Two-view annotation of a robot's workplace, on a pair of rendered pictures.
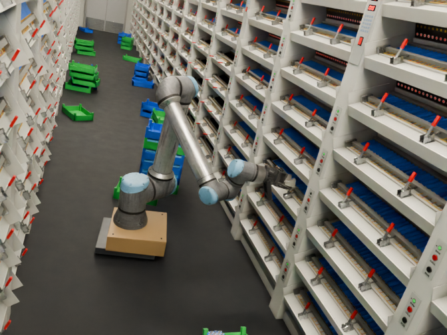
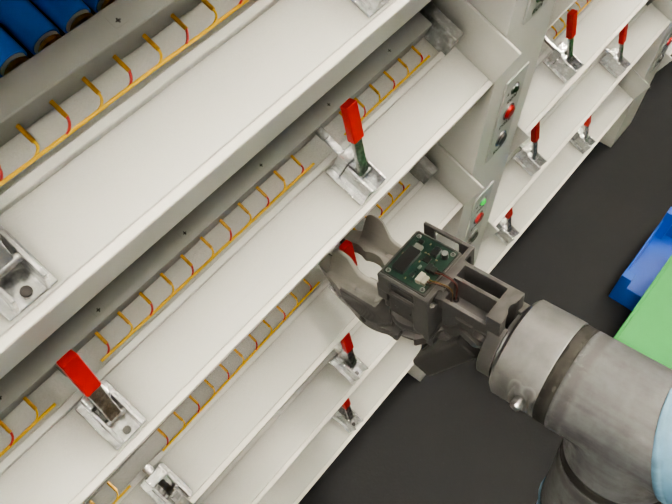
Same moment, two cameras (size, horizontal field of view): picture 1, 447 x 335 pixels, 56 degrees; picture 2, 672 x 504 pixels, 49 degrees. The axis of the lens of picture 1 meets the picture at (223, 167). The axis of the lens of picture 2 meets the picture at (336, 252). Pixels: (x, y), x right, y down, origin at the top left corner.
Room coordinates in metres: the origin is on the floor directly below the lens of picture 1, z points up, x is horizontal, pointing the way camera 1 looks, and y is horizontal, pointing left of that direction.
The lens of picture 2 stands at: (2.17, -0.03, 1.24)
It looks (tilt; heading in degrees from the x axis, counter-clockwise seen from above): 58 degrees down; 241
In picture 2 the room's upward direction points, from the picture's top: straight up
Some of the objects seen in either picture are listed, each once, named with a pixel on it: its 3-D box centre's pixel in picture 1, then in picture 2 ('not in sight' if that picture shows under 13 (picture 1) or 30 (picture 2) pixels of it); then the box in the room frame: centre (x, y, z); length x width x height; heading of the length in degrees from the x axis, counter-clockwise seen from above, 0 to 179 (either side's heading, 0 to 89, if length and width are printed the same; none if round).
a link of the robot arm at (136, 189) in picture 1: (135, 191); not in sight; (2.05, 0.44, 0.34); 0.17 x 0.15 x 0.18; 145
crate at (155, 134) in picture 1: (167, 131); not in sight; (2.88, 0.45, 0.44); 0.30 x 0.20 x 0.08; 97
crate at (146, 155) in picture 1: (164, 151); not in sight; (2.88, 0.45, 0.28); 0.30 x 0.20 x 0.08; 97
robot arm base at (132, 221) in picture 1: (131, 213); not in sight; (2.05, 0.44, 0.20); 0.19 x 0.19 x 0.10
